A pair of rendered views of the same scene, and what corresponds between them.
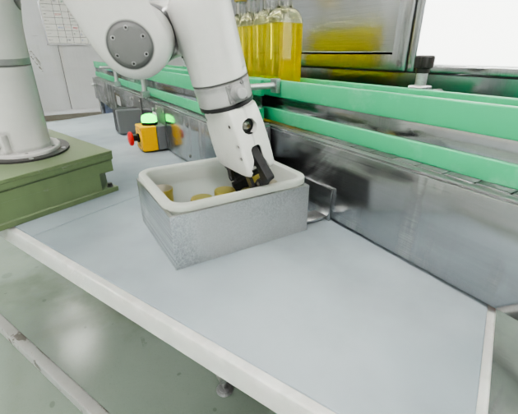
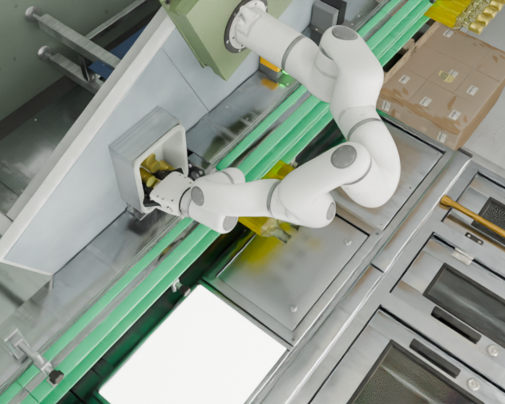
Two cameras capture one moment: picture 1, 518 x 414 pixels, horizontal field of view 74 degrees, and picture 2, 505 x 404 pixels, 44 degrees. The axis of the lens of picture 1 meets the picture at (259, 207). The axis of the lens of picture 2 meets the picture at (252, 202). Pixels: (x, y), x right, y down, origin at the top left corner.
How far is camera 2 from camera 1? 120 cm
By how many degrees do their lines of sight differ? 27
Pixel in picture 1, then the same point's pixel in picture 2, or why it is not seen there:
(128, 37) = (199, 198)
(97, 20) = (207, 192)
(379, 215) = (112, 242)
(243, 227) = (125, 179)
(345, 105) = (179, 247)
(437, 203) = (104, 272)
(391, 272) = (80, 240)
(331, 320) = (62, 219)
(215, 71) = (193, 211)
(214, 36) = (204, 220)
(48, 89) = not seen: outside the picture
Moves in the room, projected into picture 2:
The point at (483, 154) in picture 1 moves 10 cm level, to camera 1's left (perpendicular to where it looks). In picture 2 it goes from (115, 297) to (126, 267)
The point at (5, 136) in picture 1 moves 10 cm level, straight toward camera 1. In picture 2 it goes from (245, 34) to (218, 59)
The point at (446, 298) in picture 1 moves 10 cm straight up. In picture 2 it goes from (61, 260) to (88, 282)
